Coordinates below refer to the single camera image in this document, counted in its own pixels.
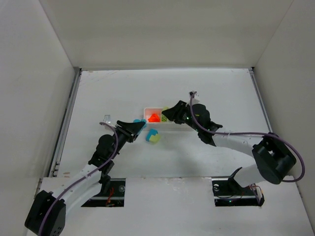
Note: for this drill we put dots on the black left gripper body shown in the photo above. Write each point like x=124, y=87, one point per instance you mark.
x=125, y=132

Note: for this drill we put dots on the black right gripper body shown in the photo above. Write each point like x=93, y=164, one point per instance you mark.
x=182, y=113

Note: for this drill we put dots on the blue lego block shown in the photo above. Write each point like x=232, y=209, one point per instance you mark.
x=141, y=120
x=151, y=132

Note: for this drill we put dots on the orange round lego piece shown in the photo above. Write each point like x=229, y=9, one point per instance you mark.
x=154, y=118

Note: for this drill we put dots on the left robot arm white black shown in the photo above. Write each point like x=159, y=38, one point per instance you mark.
x=48, y=213

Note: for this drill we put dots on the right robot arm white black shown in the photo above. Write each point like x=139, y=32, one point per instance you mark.
x=273, y=160

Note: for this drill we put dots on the white three-compartment tray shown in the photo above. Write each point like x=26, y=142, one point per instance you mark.
x=163, y=126

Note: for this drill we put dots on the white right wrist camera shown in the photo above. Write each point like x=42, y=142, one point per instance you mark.
x=194, y=97

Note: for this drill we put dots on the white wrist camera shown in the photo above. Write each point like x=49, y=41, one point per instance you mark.
x=107, y=119
x=194, y=97

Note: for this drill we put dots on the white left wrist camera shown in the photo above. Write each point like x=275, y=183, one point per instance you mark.
x=107, y=119

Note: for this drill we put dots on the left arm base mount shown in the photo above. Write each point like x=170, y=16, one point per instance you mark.
x=112, y=194

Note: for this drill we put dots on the left aluminium table rail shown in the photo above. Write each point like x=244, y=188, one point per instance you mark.
x=55, y=159

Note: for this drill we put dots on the aluminium table rail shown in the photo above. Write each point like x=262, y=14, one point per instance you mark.
x=253, y=78
x=55, y=159

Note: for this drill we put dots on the right aluminium table rail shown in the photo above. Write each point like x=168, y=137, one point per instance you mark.
x=253, y=78

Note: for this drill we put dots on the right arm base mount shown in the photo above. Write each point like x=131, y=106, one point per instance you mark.
x=228, y=193

